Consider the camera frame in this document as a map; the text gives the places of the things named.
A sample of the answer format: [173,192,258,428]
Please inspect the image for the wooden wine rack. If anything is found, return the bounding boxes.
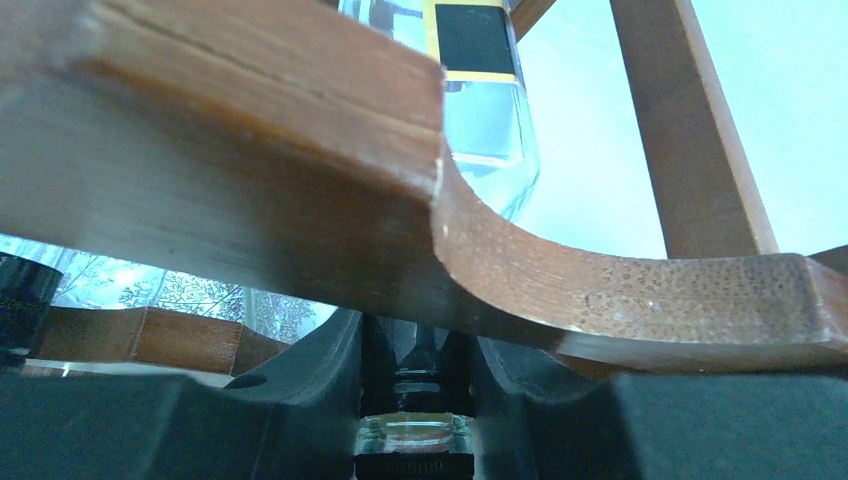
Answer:
[1,1,847,372]

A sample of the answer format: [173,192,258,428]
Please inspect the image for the clear bottle black gold cap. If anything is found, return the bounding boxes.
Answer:
[338,1,540,479]

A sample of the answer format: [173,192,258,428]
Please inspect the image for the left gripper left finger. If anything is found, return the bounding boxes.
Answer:
[1,309,362,479]

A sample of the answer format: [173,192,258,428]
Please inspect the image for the floral table mat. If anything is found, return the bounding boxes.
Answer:
[1,234,338,344]

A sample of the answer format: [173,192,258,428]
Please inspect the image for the clear square liquor bottle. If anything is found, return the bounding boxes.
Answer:
[1,252,63,369]

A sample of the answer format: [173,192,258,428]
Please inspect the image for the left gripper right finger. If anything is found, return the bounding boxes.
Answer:
[471,338,847,479]

